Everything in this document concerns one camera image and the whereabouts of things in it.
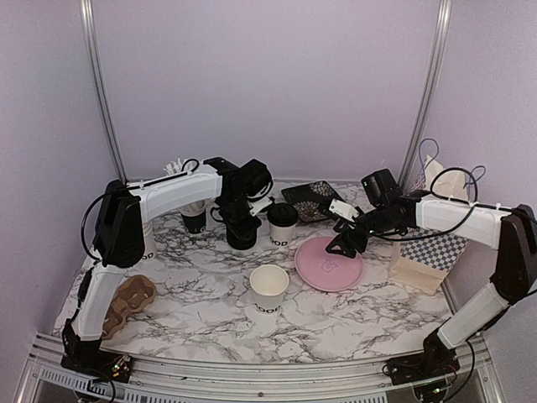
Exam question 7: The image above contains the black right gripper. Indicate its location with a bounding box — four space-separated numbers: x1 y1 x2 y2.
326 204 399 258

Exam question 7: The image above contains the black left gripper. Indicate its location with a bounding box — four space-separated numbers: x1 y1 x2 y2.
218 193 262 240

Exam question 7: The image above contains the white paper coffee cup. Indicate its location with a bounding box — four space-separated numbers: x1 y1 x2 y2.
269 223 296 248

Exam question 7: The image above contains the black plastic cup lid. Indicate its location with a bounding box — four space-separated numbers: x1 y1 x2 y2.
267 202 298 228

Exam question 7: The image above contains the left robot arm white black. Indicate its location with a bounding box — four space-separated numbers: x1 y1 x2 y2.
64 157 274 374

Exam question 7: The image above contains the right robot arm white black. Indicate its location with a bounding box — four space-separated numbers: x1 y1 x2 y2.
326 169 536 376

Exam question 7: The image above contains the stack of black lids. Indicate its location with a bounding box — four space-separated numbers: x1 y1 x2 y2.
226 227 257 250

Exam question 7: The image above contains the pink round plate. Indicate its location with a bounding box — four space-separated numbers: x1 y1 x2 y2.
295 237 363 292

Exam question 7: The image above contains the black cup holding straws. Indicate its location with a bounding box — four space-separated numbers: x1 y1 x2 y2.
180 201 206 234

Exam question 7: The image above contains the dark floral square plate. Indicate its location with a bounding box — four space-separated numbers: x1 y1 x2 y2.
281 181 342 223

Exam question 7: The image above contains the blue checkered paper bag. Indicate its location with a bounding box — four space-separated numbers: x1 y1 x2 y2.
388 138 473 294

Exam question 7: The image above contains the stack of white paper cups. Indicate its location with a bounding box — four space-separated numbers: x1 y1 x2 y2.
142 222 157 260

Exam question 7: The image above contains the brown cardboard cup carrier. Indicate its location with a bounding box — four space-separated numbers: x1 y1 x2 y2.
102 275 157 340

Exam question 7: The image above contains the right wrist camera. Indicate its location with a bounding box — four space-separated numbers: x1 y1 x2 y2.
321 198 362 222

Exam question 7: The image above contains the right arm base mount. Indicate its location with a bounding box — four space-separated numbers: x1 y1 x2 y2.
382 353 461 385

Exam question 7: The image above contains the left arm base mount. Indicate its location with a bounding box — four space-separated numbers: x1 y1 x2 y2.
60 319 133 383

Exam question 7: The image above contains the aluminium front rail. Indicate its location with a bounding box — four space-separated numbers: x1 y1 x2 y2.
16 331 504 403

